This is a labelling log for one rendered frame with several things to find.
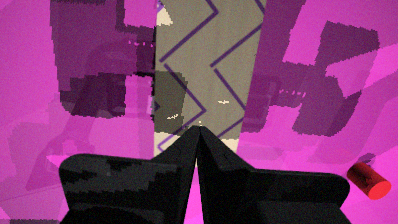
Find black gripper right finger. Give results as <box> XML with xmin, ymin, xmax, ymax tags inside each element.
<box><xmin>197</xmin><ymin>126</ymin><xmax>350</xmax><ymax>224</ymax></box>

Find red cylinder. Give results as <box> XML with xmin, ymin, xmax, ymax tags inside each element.
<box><xmin>346</xmin><ymin>162</ymin><xmax>391</xmax><ymax>200</ymax></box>

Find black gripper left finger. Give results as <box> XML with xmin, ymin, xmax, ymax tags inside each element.
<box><xmin>58</xmin><ymin>125</ymin><xmax>200</xmax><ymax>224</ymax></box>

